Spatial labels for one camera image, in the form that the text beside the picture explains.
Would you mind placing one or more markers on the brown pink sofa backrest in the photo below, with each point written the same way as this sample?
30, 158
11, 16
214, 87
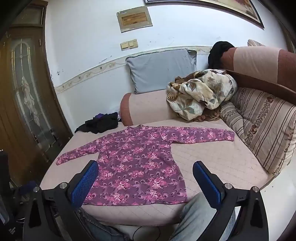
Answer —
268, 69

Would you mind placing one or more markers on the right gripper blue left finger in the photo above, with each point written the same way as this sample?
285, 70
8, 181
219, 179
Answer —
62, 201

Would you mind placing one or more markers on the striped floral quilt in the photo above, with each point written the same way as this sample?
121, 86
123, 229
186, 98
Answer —
266, 125

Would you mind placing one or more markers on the pink bolster cushion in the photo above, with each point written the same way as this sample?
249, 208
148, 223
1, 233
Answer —
150, 107

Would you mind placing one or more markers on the purple floral long-sleeve shirt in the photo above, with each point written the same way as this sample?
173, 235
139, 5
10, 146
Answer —
136, 166

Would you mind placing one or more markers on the floral beige blanket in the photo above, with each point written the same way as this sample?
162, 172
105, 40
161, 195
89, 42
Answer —
198, 96

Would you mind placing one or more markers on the black clothes pile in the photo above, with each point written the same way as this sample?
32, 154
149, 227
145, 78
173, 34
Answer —
99, 124

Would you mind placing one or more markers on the person left leg jeans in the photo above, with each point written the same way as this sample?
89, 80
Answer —
99, 231

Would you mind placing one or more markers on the person leg jeans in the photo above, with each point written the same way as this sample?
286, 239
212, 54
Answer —
99, 231
195, 216

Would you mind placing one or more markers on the framed certificate on wall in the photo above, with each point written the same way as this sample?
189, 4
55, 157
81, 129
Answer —
135, 18

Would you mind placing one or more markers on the person right leg jeans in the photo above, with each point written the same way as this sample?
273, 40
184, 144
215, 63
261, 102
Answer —
195, 216

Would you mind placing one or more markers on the beige wall switch plate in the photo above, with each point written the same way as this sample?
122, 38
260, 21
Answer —
129, 45

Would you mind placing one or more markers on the grey pillow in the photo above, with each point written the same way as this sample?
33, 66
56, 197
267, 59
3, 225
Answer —
154, 71

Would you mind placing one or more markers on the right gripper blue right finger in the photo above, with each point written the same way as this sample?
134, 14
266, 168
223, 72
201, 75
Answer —
251, 222

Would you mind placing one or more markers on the black garment on backrest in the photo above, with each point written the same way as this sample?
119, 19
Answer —
221, 56

